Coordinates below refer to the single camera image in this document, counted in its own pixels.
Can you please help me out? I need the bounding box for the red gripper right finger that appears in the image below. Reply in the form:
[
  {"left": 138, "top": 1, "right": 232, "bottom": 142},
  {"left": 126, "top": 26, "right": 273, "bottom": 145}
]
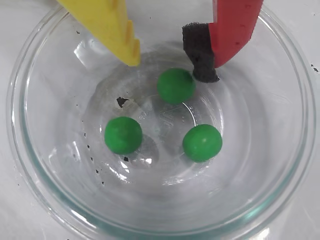
[{"left": 181, "top": 0, "right": 265, "bottom": 84}]

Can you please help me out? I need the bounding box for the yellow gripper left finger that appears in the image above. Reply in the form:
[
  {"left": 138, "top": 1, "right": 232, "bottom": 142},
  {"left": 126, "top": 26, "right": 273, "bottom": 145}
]
[{"left": 56, "top": 0, "right": 141, "bottom": 67}]

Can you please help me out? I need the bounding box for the green ball pill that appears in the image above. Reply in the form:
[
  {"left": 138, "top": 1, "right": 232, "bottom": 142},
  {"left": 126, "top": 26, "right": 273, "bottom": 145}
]
[
  {"left": 156, "top": 67, "right": 197, "bottom": 105},
  {"left": 104, "top": 116, "right": 144, "bottom": 155},
  {"left": 182, "top": 124, "right": 224, "bottom": 163}
]

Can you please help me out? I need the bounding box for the glass bowl with green balls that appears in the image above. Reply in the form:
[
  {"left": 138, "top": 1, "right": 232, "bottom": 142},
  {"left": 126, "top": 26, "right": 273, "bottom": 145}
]
[{"left": 6, "top": 0, "right": 317, "bottom": 240}]

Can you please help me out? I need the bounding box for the white table cover sheet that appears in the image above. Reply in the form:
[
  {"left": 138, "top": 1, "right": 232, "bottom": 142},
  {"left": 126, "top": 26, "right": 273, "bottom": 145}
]
[{"left": 0, "top": 0, "right": 320, "bottom": 240}]

